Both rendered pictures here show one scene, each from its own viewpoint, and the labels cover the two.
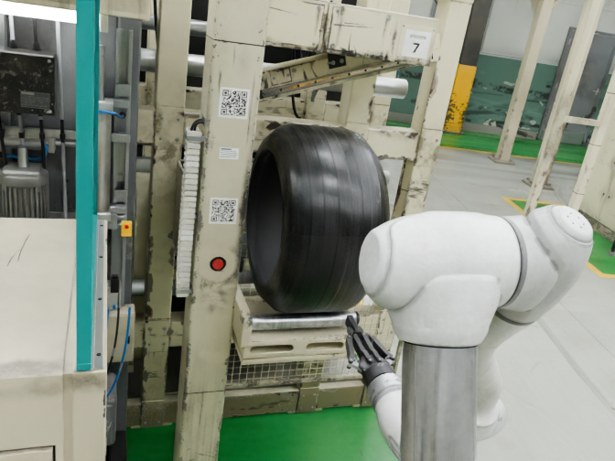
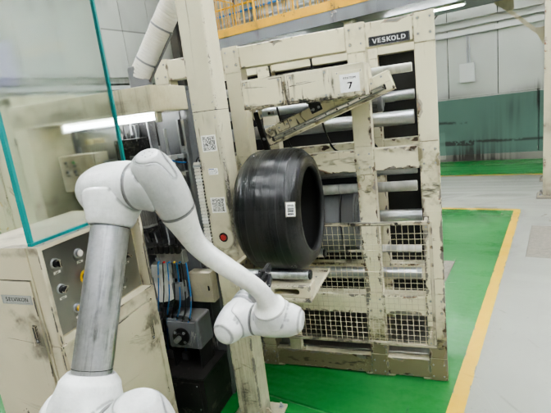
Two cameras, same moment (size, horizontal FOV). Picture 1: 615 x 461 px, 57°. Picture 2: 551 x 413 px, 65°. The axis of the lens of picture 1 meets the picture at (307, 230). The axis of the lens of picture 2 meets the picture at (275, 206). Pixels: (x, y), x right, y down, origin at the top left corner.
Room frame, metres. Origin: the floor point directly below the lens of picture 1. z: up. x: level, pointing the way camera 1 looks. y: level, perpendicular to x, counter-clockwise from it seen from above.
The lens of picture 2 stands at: (0.16, -1.30, 1.61)
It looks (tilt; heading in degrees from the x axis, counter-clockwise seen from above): 12 degrees down; 43
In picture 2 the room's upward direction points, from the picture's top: 7 degrees counter-clockwise
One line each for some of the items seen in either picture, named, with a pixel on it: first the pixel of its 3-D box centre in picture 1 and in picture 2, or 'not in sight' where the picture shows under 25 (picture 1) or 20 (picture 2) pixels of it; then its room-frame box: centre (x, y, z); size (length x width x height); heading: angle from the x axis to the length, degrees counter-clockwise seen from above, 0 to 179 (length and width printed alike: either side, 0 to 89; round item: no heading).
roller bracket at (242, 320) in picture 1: (233, 298); (249, 262); (1.54, 0.19, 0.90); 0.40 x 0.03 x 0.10; 21
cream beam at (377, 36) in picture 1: (334, 27); (307, 88); (1.93, 0.02, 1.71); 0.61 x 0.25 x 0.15; 111
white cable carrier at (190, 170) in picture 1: (188, 215); (207, 210); (1.44, 0.32, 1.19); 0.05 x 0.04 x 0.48; 21
